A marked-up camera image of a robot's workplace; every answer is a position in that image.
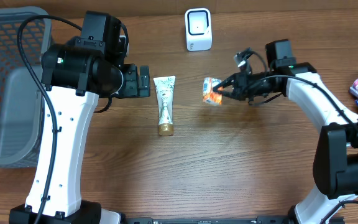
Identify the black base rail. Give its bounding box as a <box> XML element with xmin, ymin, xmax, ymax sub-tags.
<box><xmin>121</xmin><ymin>216</ymin><xmax>294</xmax><ymax>224</ymax></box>

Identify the white cosmetic tube gold cap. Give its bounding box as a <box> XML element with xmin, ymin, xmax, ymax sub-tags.
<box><xmin>154</xmin><ymin>76</ymin><xmax>176</xmax><ymax>136</ymax></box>

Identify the white barcode scanner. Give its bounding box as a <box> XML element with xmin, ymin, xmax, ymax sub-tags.
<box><xmin>185</xmin><ymin>8</ymin><xmax>213</xmax><ymax>52</ymax></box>

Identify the small orange tissue pack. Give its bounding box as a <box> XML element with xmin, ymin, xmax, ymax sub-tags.
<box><xmin>203</xmin><ymin>77</ymin><xmax>223</xmax><ymax>106</ymax></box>

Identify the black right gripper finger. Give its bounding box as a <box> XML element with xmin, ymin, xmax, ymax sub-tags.
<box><xmin>218</xmin><ymin>90</ymin><xmax>241</xmax><ymax>100</ymax></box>
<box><xmin>213</xmin><ymin>77</ymin><xmax>236</xmax><ymax>92</ymax></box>

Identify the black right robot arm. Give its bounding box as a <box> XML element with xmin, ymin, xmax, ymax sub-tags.
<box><xmin>213</xmin><ymin>39</ymin><xmax>358</xmax><ymax>223</ymax></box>

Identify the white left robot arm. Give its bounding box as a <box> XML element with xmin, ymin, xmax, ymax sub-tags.
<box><xmin>9</xmin><ymin>11</ymin><xmax>150</xmax><ymax>224</ymax></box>

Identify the grey plastic shopping basket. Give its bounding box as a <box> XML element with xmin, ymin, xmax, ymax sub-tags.
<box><xmin>0</xmin><ymin>6</ymin><xmax>46</xmax><ymax>168</ymax></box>

